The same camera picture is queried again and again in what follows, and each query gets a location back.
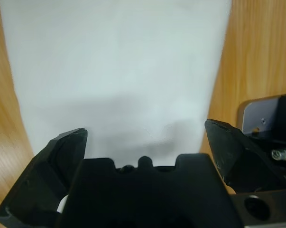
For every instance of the white T-shirt with black logo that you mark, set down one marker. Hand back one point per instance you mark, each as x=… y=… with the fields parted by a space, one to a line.
x=109 y=59

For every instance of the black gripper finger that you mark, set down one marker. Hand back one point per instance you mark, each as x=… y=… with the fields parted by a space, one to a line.
x=36 y=180
x=242 y=164

